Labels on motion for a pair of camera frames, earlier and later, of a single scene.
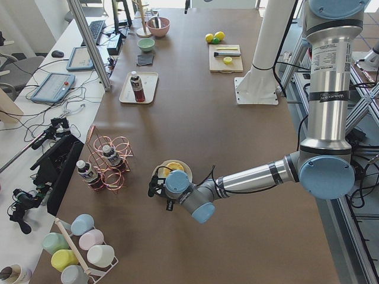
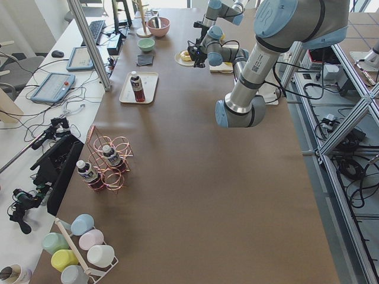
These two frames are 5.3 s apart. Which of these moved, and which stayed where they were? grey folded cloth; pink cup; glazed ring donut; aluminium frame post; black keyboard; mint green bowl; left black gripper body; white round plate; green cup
Moved: white round plate; left black gripper body; glazed ring donut
Stayed: black keyboard; aluminium frame post; green cup; grey folded cloth; pink cup; mint green bowl
